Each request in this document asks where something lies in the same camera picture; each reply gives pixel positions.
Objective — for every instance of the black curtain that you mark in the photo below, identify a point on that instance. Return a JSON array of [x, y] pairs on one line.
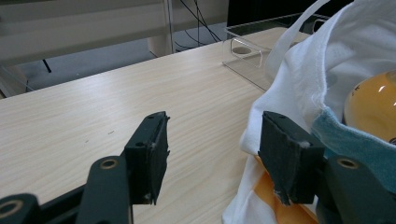
[[264, 9]]

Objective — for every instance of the clear acrylic box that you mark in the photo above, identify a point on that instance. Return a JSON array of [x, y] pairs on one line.
[[249, 65]]

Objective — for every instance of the white green orange tote bag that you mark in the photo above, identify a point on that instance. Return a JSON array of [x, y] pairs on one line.
[[295, 77]]

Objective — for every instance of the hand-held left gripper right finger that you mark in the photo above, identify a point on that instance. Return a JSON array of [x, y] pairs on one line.
[[286, 155]]

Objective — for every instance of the orange drink bottle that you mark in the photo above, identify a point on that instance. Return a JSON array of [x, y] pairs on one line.
[[373, 105]]

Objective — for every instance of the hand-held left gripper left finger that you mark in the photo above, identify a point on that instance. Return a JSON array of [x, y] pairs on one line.
[[149, 155]]

